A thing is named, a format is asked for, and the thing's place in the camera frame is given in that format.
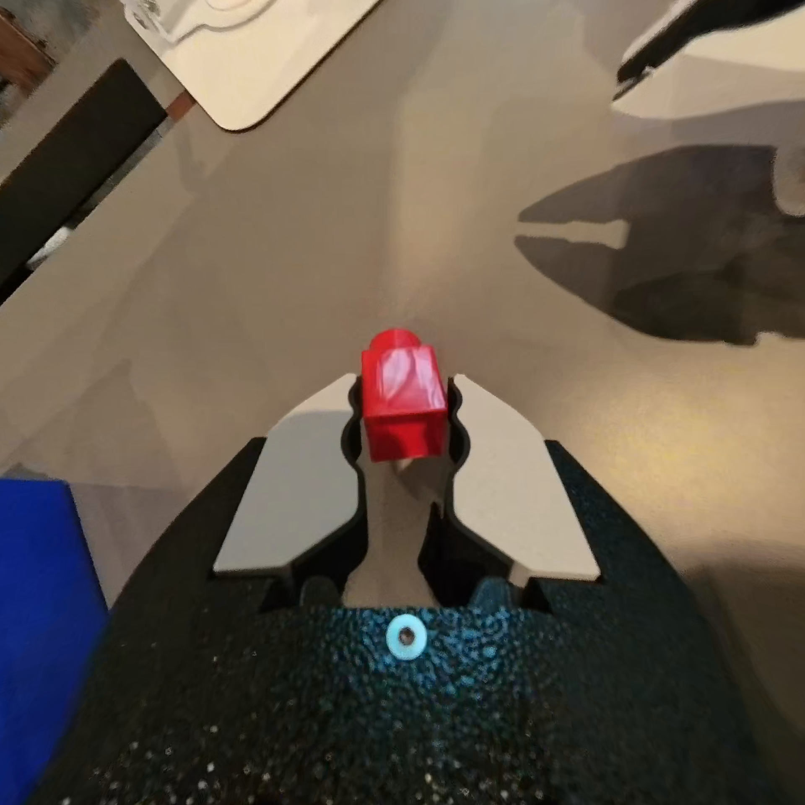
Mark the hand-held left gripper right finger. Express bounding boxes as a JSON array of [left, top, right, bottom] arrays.
[[417, 373, 602, 608]]

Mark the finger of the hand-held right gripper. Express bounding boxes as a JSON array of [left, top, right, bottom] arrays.
[[611, 18, 805, 120], [618, 0, 805, 75]]

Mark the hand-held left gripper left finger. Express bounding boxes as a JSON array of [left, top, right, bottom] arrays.
[[213, 373, 369, 597]]

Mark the red mega block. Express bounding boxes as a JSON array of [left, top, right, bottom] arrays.
[[360, 327, 450, 464]]

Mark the blue plastic bin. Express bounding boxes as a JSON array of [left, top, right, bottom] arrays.
[[0, 477, 109, 805]]

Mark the black flat pad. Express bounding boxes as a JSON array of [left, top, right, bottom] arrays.
[[0, 58, 169, 306]]

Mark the white sign stand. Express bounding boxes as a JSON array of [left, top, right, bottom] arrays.
[[124, 0, 385, 133]]

